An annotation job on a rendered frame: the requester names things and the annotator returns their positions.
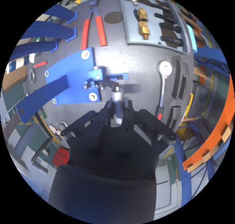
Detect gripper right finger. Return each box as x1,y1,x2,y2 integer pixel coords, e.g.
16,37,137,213
123,98,178,148

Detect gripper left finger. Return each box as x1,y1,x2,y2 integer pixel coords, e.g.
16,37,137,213
60,98,114,151

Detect small dark grey block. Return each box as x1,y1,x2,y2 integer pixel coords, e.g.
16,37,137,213
166,105,182,131

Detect silver round column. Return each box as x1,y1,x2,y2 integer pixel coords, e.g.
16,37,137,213
111,86,126,124

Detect black lever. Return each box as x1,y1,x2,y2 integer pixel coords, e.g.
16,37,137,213
95,79,120,90

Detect large dark grey block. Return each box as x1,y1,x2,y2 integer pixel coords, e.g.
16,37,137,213
171,59,189,101

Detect white round gauge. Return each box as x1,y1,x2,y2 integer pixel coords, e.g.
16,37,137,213
49,124,62,142

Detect silver ratchet wrench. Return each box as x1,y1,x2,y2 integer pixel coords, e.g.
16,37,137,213
155,60,174,122

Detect red ribbed box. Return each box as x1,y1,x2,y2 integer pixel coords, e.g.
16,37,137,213
51,146,70,167

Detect grey machine housing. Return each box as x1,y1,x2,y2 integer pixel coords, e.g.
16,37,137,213
186,80,210,118

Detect dark grey hex key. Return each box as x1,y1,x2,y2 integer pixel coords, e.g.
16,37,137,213
30,137,54,174

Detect orange beam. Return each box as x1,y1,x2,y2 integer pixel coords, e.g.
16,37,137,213
182,73,235,172

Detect small red strip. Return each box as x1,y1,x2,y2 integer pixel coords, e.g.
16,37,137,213
33,60,48,68

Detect black bolt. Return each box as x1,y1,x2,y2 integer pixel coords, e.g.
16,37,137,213
145,0,171,12
154,12,178,25
160,35,184,47
159,22,183,34

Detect tan cardboard box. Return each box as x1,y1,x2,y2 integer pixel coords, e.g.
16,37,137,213
2,65,28,94

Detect brass fitting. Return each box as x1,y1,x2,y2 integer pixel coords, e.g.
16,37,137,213
138,21,151,40
136,7,148,22

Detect grey parts tray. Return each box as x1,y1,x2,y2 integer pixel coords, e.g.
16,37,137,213
117,0,190,55

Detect blue bolted base plate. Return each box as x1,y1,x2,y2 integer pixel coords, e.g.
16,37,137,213
44,47,102,105

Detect long dark blue rail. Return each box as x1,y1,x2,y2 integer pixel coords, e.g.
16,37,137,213
15,75,71,125

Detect grey metal ring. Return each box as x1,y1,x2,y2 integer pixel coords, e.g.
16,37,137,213
28,67,36,85

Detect blue steel frame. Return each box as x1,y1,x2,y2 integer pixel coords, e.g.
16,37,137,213
172,47,231,208

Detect red handled pliers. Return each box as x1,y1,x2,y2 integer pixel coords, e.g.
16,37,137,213
80,0,108,51

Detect dark blue angle rail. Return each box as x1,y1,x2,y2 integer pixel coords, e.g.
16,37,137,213
9,40,59,61
23,22,77,43
43,4,79,25

